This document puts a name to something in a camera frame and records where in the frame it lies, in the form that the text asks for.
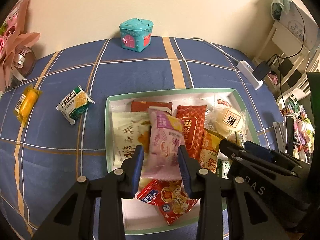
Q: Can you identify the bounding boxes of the green white biscuit packet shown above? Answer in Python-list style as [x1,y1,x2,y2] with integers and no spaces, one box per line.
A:
[216,159,232,179]

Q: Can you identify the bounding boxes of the red cartoon snack packet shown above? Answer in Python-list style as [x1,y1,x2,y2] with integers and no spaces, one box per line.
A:
[136,180,199,225]

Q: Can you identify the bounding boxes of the beige pastry snack packet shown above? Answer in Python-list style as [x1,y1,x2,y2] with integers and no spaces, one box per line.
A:
[111,112,151,167]

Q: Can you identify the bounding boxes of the red gold patterned snack packet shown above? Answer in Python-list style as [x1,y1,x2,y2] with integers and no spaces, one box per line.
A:
[176,105,207,160]

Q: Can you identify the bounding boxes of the pink purple snack packet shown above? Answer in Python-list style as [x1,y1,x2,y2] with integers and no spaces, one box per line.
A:
[142,109,185,180]

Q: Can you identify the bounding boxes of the pale yellow jelly cup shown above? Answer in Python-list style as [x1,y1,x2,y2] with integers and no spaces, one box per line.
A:
[139,178,152,189]

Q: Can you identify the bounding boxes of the white tray with green rim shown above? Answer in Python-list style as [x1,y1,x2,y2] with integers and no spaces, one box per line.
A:
[105,88,247,235]

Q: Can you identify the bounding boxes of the yellow orange snack packet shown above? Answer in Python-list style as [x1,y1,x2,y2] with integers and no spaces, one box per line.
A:
[199,129,224,173]

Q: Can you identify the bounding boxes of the clear packet white bun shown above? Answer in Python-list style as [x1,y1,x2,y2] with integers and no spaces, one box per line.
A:
[204,99,248,140]

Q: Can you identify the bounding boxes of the blue plaid tablecloth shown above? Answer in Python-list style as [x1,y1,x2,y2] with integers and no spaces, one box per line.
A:
[1,37,283,239]

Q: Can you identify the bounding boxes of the white green cookie packet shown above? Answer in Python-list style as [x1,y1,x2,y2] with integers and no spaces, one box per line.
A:
[56,85,95,125]

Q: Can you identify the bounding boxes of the black adapter box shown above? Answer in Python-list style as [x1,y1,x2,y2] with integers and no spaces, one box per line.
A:
[252,61,271,81]

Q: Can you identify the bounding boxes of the white shelf unit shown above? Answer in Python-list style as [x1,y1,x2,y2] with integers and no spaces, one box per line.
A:
[252,0,320,100]

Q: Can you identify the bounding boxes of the white power strip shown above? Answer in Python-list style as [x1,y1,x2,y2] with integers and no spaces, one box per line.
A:
[236,60,264,90]

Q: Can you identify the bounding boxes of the dark red wrapped block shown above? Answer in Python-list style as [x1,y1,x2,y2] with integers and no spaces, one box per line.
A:
[131,101,172,114]

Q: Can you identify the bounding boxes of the pink paper flower bouquet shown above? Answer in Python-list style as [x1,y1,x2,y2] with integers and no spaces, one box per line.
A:
[1,0,40,93]

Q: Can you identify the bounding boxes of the teal toy house box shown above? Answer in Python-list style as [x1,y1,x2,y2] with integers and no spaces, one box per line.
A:
[119,18,153,52]

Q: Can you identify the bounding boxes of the white cable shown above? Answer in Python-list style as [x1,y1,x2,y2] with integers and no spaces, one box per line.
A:
[190,37,239,64]

